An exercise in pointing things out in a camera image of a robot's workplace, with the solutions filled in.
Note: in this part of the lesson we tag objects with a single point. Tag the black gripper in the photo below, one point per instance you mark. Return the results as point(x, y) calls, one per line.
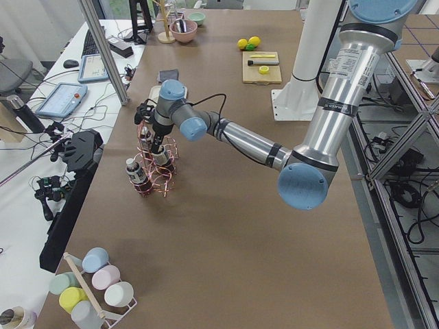
point(158, 131)

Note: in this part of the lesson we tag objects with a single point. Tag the tea bottle taken from rack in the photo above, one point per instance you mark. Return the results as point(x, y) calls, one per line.
point(161, 157)

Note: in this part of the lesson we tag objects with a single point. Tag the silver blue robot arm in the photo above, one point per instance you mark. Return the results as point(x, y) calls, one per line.
point(305, 172)

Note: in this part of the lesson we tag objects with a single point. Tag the tea bottle front right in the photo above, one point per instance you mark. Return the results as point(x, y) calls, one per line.
point(145, 139)

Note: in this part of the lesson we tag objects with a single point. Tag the tea bottle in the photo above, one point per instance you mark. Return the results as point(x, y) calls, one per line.
point(139, 179)
point(145, 139)

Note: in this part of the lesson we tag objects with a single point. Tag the cream serving tray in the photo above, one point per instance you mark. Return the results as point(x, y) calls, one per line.
point(156, 94)

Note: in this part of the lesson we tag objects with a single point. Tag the tea bottle front left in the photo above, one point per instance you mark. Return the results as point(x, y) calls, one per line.
point(139, 179)

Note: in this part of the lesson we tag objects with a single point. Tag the grey folded cloth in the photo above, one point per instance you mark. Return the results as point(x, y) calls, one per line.
point(164, 75)

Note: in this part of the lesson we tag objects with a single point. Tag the wooden mug tree stand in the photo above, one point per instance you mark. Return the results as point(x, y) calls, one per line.
point(166, 36)

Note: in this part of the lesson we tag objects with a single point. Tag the teach pendant tablet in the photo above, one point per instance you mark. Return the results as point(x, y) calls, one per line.
point(63, 100)

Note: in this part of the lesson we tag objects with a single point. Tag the pink bowl with ice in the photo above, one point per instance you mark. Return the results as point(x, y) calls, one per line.
point(185, 37)

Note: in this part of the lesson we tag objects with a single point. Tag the black keyboard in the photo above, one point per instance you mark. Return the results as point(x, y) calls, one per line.
point(89, 46)

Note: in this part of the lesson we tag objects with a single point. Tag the steel ice scoop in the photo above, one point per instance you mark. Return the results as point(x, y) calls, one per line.
point(181, 25)

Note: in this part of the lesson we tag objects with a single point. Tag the black computer mouse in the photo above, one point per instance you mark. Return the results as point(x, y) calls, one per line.
point(68, 64)

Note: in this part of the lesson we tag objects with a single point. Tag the steel muddler black tip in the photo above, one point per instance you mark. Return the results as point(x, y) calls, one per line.
point(262, 63)

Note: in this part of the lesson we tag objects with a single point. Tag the yellow plastic knife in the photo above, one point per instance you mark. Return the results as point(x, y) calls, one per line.
point(263, 56)

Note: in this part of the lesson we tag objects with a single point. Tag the mint green bowl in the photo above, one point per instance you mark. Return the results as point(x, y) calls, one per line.
point(197, 17)

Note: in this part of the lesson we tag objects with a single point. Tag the half lemon slice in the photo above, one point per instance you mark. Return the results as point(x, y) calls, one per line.
point(264, 70)

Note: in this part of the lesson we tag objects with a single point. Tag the lower yellow lemon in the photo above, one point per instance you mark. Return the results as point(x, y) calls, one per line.
point(242, 43)

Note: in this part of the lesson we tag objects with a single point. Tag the yellow lemon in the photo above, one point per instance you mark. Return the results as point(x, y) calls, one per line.
point(242, 43)
point(254, 40)

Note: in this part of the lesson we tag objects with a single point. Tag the green lime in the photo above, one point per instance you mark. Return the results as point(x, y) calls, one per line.
point(250, 47)

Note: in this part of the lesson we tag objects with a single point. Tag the wooden cutting board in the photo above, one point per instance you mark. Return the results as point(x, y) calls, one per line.
point(251, 75)

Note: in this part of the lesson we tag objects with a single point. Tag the upper yellow lemon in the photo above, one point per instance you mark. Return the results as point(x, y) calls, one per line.
point(254, 40)

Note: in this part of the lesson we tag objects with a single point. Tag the black thermos bottle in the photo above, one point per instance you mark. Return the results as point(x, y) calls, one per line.
point(25, 114)

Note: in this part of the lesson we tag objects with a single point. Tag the blue cup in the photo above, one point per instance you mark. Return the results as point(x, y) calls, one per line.
point(95, 259)

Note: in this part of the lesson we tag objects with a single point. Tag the pink cup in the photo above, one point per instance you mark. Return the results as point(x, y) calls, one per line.
point(105, 277)

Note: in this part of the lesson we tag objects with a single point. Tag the grey office chair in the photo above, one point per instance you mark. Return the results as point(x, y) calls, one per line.
point(14, 72)

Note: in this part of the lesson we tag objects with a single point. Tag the white cup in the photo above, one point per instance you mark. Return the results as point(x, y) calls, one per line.
point(119, 294)

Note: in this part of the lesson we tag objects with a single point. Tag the green cup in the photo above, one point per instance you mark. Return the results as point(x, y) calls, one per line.
point(62, 281)

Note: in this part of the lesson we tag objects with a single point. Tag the yellow cup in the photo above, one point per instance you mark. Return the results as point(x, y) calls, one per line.
point(70, 297)

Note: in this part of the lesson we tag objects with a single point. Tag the grey cup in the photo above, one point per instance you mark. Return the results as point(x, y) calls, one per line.
point(85, 316)

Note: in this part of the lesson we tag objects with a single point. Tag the paper tape roll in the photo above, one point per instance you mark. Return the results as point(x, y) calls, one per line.
point(18, 318)

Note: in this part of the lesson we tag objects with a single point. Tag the copper wire bottle rack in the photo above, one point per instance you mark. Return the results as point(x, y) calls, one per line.
point(162, 178)

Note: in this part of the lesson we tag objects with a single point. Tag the black camera stand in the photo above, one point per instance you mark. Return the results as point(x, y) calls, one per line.
point(62, 204)

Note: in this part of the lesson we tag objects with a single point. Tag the aluminium frame post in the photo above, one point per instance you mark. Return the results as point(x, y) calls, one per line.
point(94, 26)

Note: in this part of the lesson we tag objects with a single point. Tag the white wire cup rack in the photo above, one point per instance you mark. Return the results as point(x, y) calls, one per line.
point(111, 315)

